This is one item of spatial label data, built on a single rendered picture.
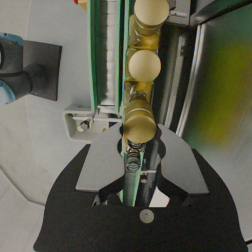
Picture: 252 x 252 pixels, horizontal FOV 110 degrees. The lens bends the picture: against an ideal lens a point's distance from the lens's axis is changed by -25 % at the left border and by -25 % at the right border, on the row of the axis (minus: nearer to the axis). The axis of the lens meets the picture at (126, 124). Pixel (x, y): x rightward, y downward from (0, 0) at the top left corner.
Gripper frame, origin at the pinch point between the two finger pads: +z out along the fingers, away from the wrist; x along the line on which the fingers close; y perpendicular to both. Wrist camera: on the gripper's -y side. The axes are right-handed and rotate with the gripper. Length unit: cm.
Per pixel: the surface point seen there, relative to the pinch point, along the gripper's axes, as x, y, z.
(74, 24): -27, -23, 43
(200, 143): 12.9, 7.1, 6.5
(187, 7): 14.8, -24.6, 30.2
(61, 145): -48, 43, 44
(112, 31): -7.8, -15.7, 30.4
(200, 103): 13.0, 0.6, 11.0
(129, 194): 0, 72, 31
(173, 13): 8.4, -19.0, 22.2
